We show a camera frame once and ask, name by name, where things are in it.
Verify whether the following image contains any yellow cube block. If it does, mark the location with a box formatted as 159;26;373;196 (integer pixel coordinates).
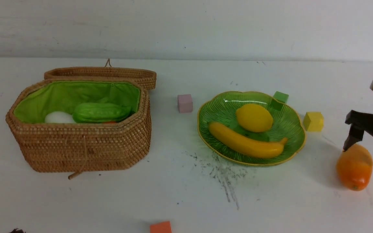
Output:
303;112;324;132

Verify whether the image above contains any green leaf-shaped glass plate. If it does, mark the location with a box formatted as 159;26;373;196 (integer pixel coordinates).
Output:
197;91;307;166

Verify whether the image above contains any white radish with green leaves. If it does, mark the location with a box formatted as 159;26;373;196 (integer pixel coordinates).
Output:
45;112;75;124

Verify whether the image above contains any green cucumber toy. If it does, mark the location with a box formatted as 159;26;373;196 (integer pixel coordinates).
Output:
72;102;132;123

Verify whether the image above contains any woven wicker basket green lining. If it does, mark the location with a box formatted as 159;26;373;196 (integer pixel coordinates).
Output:
6;79;152;179

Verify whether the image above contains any yellow lemon toy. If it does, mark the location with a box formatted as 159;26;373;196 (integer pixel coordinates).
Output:
235;104;274;133

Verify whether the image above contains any orange cube block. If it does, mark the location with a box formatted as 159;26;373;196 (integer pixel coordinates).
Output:
150;221;172;233

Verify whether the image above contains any yellow banana toy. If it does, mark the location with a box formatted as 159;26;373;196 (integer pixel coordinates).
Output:
208;121;288;159

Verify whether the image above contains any orange mango toy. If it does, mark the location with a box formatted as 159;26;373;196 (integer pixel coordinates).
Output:
336;144;373;191

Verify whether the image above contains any pink cube block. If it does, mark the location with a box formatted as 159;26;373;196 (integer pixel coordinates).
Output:
177;94;193;113

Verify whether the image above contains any green cube block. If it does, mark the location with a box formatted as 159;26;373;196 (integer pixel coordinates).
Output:
269;91;289;111

